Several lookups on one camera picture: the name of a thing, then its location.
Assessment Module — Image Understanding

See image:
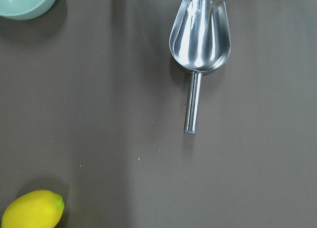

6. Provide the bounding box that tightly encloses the mint green bowl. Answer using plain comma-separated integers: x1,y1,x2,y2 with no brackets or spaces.
0,0,55,20

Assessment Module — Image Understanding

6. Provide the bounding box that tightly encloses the yellow lemon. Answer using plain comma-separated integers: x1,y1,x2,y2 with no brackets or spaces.
1,190,65,228

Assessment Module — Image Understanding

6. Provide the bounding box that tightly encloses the metal ice scoop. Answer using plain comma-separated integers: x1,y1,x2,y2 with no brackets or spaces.
169,0,231,134

